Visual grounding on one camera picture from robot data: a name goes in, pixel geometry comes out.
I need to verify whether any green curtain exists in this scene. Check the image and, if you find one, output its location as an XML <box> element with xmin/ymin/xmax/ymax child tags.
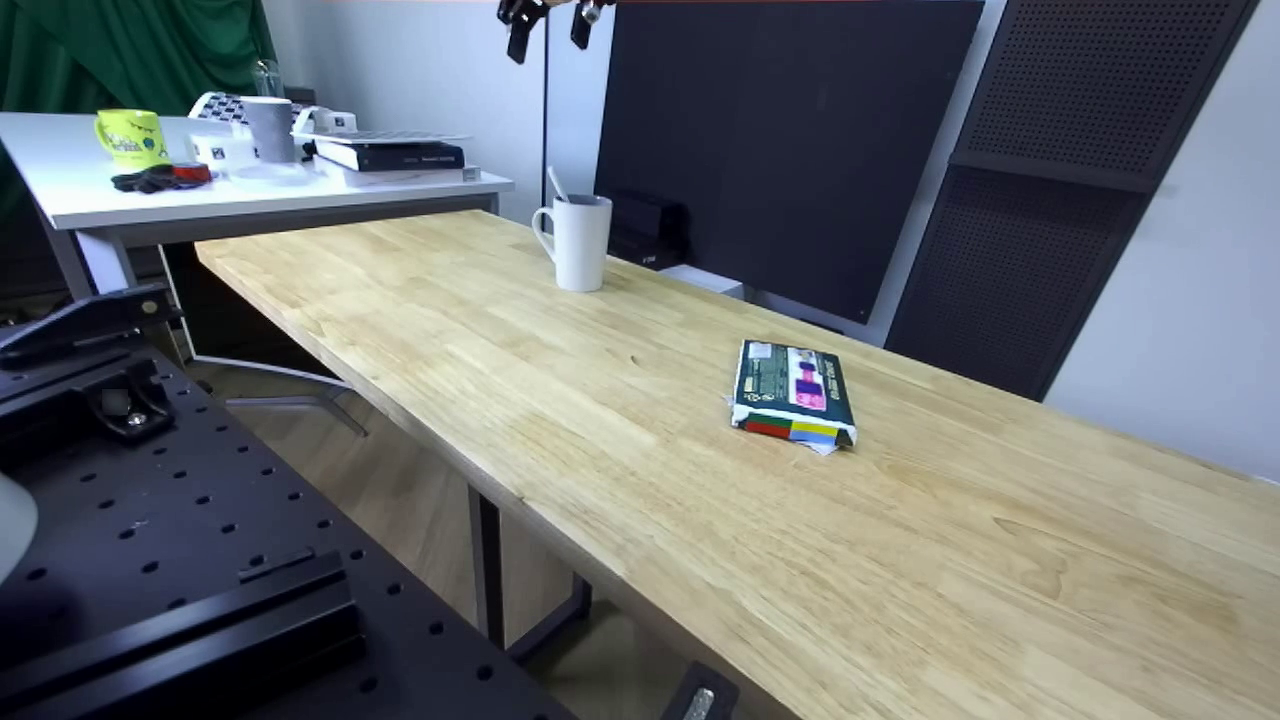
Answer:
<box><xmin>0</xmin><ymin>0</ymin><xmax>278</xmax><ymax>122</ymax></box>

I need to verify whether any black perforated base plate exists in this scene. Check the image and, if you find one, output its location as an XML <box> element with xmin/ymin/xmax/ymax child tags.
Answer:
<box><xmin>0</xmin><ymin>347</ymin><xmax>578</xmax><ymax>720</ymax></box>

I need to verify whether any black table leg frame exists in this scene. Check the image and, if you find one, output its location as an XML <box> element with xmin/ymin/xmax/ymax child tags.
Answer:
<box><xmin>464</xmin><ymin>486</ymin><xmax>600</xmax><ymax>669</ymax></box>

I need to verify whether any black mounting block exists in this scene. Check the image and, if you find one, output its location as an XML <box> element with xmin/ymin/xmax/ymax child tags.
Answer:
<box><xmin>83</xmin><ymin>375</ymin><xmax>181</xmax><ymax>448</ymax></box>

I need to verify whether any black cabinet under side table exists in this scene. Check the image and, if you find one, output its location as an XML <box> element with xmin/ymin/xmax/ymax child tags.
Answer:
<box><xmin>156</xmin><ymin>237</ymin><xmax>342</xmax><ymax>394</ymax></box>

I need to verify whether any grey cup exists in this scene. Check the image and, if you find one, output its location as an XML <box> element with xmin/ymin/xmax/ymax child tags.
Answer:
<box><xmin>236</xmin><ymin>93</ymin><xmax>302</xmax><ymax>169</ymax></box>

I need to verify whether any white ceramic mug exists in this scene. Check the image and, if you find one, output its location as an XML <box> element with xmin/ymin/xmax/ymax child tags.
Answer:
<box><xmin>529</xmin><ymin>194</ymin><xmax>617</xmax><ymax>295</ymax></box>

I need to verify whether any black mesh wall panel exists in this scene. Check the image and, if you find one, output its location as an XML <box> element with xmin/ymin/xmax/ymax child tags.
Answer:
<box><xmin>884</xmin><ymin>0</ymin><xmax>1262</xmax><ymax>405</ymax></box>

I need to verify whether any thin metal stand pole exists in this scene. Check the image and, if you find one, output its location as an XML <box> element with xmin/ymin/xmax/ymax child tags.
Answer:
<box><xmin>537</xmin><ymin>20</ymin><xmax>551</xmax><ymax>208</ymax></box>

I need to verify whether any yellow green cup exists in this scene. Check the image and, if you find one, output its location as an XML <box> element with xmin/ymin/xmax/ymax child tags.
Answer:
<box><xmin>90</xmin><ymin>105</ymin><xmax>171</xmax><ymax>174</ymax></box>

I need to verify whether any black and red tool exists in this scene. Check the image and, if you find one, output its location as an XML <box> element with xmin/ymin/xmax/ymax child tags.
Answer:
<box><xmin>108</xmin><ymin>159</ymin><xmax>214</xmax><ymax>200</ymax></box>

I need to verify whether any white side table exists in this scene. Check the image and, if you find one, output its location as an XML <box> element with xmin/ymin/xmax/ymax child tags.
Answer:
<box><xmin>0</xmin><ymin>109</ymin><xmax>516</xmax><ymax>305</ymax></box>

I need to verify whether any black clamp bracket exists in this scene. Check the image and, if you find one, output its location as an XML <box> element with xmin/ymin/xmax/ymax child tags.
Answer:
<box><xmin>0</xmin><ymin>281</ymin><xmax>181</xmax><ymax>375</ymax></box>

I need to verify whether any green flat printed box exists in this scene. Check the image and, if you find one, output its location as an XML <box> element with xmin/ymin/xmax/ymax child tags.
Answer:
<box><xmin>727</xmin><ymin>335</ymin><xmax>858</xmax><ymax>461</ymax></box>

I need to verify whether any large black monitor screen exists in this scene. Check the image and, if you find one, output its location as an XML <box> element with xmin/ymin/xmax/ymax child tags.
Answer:
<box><xmin>592</xmin><ymin>0</ymin><xmax>990</xmax><ymax>334</ymax></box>

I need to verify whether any small white checkered object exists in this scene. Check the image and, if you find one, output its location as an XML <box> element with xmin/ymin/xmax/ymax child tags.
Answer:
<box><xmin>185</xmin><ymin>88</ymin><xmax>256</xmax><ymax>174</ymax></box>

